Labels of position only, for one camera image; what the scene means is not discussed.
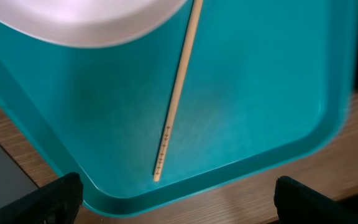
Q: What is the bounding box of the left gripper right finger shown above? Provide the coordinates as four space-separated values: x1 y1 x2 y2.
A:
273 176 358 224

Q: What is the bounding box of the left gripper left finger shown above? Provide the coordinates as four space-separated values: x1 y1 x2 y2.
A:
0 172 83 224

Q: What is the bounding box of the large white plate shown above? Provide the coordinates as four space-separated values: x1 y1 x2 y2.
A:
0 0 186 48

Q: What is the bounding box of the wooden chopstick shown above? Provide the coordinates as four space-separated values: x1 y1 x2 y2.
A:
153 0 203 182

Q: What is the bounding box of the teal plastic tray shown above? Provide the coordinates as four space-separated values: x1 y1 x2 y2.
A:
0 0 358 217

